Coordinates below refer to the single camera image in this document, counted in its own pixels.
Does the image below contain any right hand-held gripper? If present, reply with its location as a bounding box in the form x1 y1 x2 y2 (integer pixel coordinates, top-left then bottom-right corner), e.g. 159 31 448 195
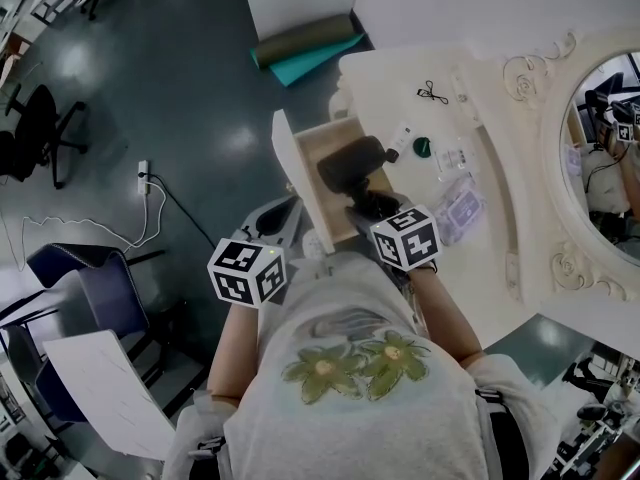
343 190 442 273

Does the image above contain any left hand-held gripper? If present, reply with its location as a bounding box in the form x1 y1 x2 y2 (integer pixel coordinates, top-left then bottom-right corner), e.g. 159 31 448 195
206 195 305 311

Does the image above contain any black cylindrical case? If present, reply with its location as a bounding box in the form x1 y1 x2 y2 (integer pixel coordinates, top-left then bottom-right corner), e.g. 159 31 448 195
316 135 401 219

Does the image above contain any cream large wooden drawer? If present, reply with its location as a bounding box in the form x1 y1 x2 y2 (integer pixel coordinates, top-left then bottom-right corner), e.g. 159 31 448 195
271 109 396 255

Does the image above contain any person's left forearm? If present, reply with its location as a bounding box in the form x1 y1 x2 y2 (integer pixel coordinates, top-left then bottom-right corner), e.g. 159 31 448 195
206 305 266 399

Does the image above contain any person's right forearm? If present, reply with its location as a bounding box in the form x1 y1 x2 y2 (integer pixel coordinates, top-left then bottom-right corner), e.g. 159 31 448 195
409 265 484 369

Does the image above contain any cream white vanity dressing table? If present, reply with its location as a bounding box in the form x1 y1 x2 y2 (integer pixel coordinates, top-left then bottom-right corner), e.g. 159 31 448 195
327 42 556 352

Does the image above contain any person's white shoe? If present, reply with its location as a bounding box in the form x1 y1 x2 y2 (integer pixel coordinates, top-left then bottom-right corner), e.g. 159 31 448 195
302 230 327 259

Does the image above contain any white tube with black cap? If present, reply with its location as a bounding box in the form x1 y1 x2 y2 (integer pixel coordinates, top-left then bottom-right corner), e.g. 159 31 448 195
384 122 416 164

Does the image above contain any purple wipes packet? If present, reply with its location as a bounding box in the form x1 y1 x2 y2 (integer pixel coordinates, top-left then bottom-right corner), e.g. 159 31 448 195
432 172 489 247

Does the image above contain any clear plastic packet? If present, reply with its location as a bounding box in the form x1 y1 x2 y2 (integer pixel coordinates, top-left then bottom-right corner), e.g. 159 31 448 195
432 137 481 182

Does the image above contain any black eyelash curler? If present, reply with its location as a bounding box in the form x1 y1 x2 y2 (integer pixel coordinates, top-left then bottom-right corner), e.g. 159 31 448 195
415 80 450 105

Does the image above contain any dark blue chair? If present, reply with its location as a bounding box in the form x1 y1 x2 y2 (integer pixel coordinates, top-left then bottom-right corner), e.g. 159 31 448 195
7 325 89 424
25 241 209 419

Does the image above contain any teal mat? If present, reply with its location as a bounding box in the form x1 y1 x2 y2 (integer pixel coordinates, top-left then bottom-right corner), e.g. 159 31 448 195
268 32 369 88

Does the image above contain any white marble-look table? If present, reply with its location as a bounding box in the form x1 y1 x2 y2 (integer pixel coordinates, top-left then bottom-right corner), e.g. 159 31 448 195
42 329 177 462

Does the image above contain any person's grey flower-print shirt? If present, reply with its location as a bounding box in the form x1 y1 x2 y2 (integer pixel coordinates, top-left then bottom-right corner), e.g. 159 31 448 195
162 250 561 480

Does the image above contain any rolled olive mat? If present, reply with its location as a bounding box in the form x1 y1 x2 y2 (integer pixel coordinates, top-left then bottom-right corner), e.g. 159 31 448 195
249 13 355 69

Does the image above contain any black floor cable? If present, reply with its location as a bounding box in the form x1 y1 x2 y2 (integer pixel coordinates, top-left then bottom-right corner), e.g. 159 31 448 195
148 175 217 249

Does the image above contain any white floor cable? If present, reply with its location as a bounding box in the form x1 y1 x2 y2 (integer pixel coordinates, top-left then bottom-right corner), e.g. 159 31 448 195
0 177 167 273

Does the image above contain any black shoulder strap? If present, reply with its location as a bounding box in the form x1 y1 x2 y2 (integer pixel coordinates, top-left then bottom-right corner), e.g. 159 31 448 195
188 435 224 464
474 387 526 480

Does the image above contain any oval mirror with ornate frame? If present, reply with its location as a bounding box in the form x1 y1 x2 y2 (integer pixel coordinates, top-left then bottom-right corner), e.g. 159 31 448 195
502 30 640 304

